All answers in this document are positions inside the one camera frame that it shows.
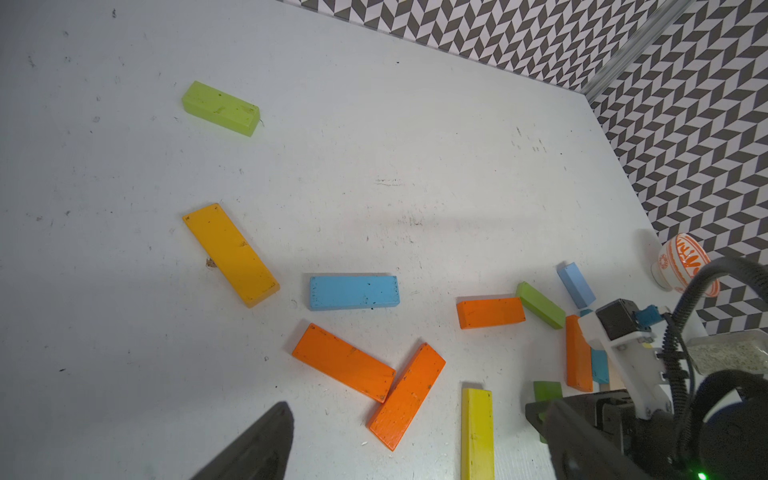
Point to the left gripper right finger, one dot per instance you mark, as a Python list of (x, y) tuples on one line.
[(579, 445)]

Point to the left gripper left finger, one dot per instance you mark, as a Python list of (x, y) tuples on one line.
[(260, 452)]

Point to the teal block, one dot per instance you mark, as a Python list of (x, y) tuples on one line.
[(600, 369)]

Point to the orange block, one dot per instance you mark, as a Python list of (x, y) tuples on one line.
[(485, 313), (345, 363), (391, 420), (578, 357)]

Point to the light green block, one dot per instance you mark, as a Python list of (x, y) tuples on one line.
[(541, 306)]

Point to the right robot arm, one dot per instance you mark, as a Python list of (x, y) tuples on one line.
[(722, 434)]

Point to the tan wooden block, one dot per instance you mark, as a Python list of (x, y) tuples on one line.
[(615, 379)]

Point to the yellow block centre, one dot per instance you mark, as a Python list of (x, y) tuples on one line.
[(478, 450)]

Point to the yellow-orange block upper left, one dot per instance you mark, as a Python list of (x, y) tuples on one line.
[(242, 267)]

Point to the sky blue block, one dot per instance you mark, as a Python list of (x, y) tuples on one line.
[(353, 292)]

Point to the pale blue block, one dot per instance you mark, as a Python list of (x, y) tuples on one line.
[(576, 285)]

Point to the orange patterned cup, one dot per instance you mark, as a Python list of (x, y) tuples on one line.
[(679, 260)]

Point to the lime green block far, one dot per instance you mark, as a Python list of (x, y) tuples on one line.
[(222, 109)]

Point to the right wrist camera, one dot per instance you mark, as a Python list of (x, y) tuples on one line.
[(647, 346)]

